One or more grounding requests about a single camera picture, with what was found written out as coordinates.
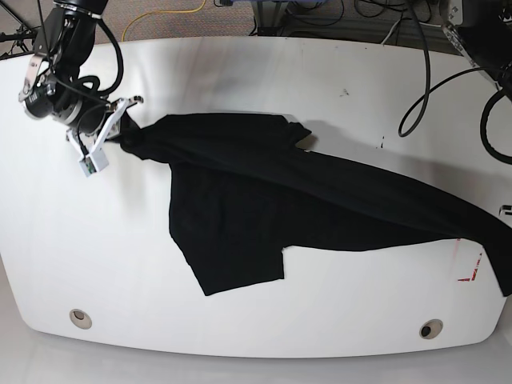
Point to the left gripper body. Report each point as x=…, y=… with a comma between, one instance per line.
x=505, y=210

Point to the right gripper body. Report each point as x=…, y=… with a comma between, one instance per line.
x=98, y=125

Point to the black T-shirt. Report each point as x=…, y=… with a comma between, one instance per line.
x=243, y=190

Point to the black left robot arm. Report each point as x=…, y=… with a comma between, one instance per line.
x=479, y=31

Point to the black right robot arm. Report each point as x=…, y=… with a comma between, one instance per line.
x=54, y=87

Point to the red tape marking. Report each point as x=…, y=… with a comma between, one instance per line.
x=467, y=260

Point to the black tripod stand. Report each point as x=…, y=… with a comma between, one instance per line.
x=22, y=40

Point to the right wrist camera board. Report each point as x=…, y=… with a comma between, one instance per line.
x=93, y=163

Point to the right table cable grommet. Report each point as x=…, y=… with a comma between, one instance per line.
x=431, y=329

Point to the table cable grommet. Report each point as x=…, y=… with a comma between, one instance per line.
x=431, y=329
x=80, y=319

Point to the left table cable grommet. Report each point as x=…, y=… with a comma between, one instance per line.
x=80, y=319

